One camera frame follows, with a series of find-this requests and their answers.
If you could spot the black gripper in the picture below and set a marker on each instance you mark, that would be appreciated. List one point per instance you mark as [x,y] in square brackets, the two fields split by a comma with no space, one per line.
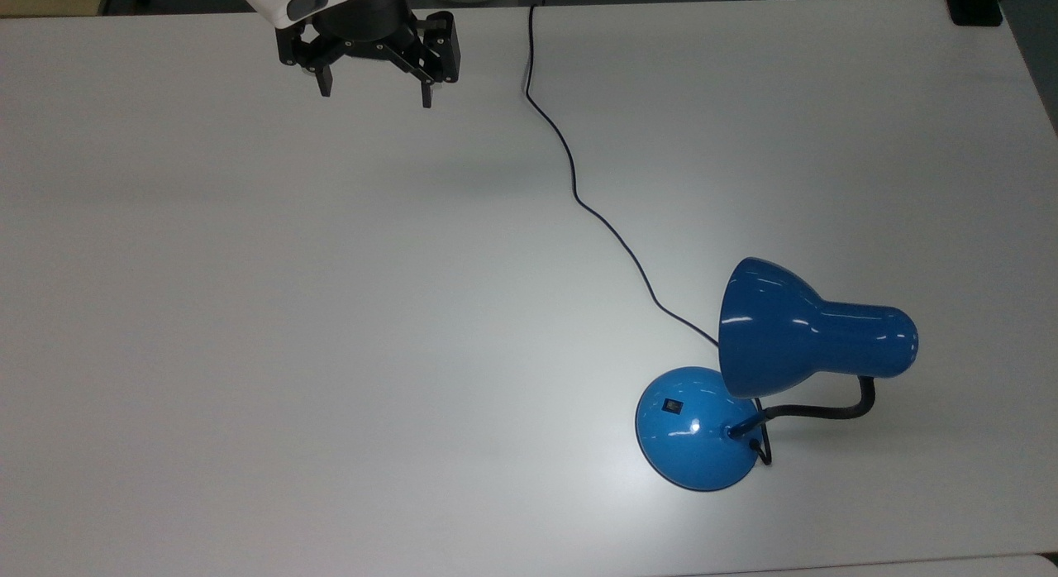
[364,31]

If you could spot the blue desk lamp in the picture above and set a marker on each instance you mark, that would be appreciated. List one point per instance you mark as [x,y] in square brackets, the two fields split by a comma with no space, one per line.
[777,329]

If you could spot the black table clamp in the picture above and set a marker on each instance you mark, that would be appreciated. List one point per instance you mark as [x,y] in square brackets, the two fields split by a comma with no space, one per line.
[975,11]

